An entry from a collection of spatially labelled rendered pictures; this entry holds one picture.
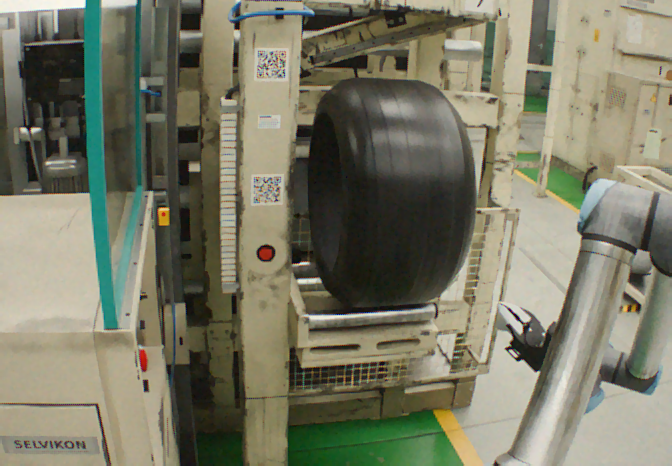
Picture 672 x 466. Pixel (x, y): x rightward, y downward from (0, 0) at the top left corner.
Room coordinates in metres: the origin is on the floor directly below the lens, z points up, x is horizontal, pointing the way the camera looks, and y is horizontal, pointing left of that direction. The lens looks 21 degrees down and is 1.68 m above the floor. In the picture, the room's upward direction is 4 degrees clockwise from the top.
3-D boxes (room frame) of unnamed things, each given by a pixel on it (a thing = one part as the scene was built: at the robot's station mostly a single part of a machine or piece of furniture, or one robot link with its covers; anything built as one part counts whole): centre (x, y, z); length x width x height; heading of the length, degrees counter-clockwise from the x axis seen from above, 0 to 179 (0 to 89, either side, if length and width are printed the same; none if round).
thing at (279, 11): (1.41, 0.18, 1.63); 0.19 x 0.19 x 0.06; 14
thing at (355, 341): (1.35, -0.10, 0.83); 0.36 x 0.09 x 0.06; 104
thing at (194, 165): (2.19, 0.53, 0.61); 0.33 x 0.06 x 0.86; 14
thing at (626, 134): (5.47, -3.02, 0.62); 0.91 x 0.58 x 1.25; 105
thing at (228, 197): (1.36, 0.25, 1.19); 0.05 x 0.04 x 0.48; 14
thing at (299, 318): (1.45, 0.11, 0.90); 0.40 x 0.03 x 0.10; 14
